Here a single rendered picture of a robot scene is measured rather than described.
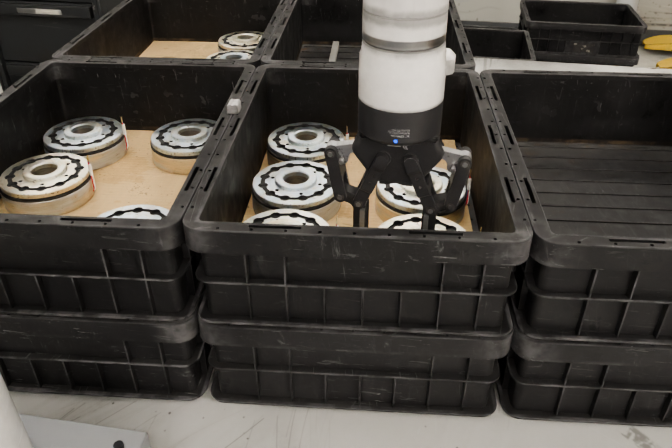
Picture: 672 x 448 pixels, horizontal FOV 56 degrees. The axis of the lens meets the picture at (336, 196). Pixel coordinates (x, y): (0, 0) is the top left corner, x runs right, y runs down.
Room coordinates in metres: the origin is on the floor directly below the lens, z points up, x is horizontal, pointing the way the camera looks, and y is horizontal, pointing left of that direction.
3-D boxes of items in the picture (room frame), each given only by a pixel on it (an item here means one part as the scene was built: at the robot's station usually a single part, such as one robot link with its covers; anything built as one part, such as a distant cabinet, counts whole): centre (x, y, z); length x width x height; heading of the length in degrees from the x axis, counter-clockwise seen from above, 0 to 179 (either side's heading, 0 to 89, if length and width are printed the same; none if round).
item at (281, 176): (0.63, 0.05, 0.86); 0.05 x 0.05 x 0.01
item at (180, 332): (0.65, 0.27, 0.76); 0.40 x 0.30 x 0.12; 176
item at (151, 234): (0.65, 0.27, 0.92); 0.40 x 0.30 x 0.02; 176
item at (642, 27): (2.28, -0.88, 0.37); 0.40 x 0.30 x 0.45; 80
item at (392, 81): (0.54, -0.06, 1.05); 0.11 x 0.09 x 0.06; 170
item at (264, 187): (0.63, 0.05, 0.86); 0.10 x 0.10 x 0.01
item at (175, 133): (0.75, 0.19, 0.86); 0.05 x 0.05 x 0.01
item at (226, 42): (1.15, 0.17, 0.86); 0.10 x 0.10 x 0.01
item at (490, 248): (0.63, -0.03, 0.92); 0.40 x 0.30 x 0.02; 176
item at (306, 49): (1.02, -0.06, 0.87); 0.40 x 0.30 x 0.11; 176
